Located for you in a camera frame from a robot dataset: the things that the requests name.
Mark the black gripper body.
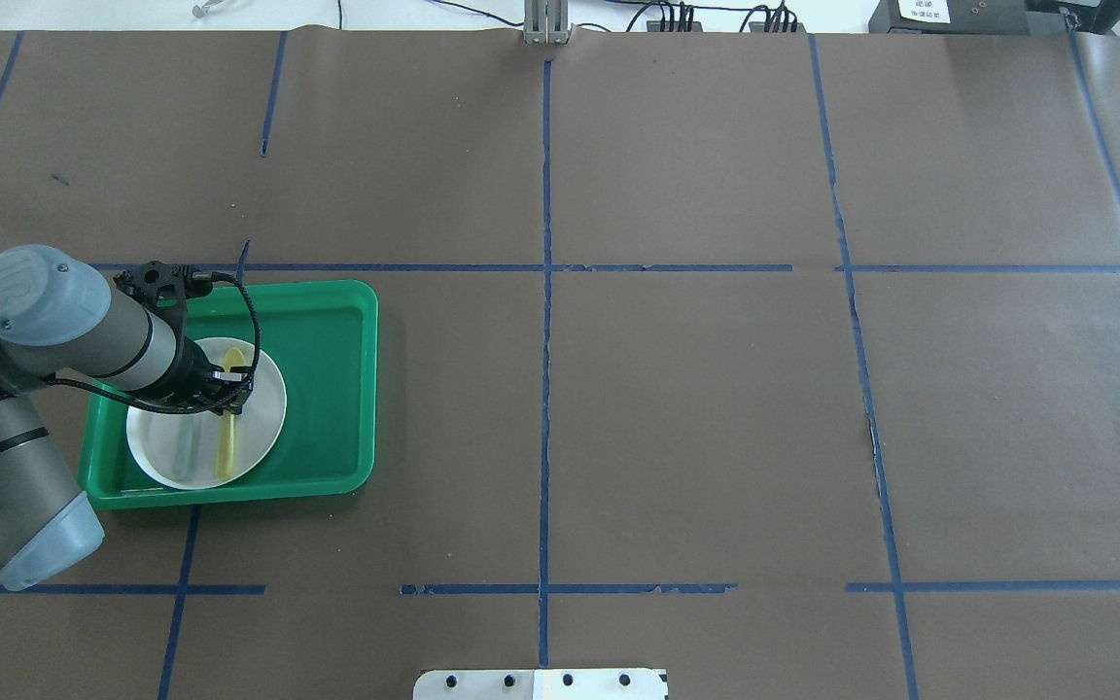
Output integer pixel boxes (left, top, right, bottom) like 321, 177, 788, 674
137, 336, 240, 416

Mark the yellow plastic spoon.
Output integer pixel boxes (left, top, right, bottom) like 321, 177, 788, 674
214, 347, 245, 480

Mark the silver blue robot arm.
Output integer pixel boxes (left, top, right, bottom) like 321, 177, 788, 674
0, 244, 258, 592

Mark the white round plate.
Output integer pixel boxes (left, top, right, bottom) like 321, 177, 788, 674
125, 353, 288, 489

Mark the brown paper table cover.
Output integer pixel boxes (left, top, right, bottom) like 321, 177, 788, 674
0, 27, 1120, 699

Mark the black desktop computer box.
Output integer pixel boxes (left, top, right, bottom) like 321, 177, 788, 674
867, 1, 1030, 36

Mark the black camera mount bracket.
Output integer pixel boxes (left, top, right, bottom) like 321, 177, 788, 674
112, 261, 214, 309

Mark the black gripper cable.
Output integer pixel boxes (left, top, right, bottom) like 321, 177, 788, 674
0, 272, 262, 575

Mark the white pedestal column with base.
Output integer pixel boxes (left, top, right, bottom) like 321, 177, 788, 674
412, 666, 670, 699

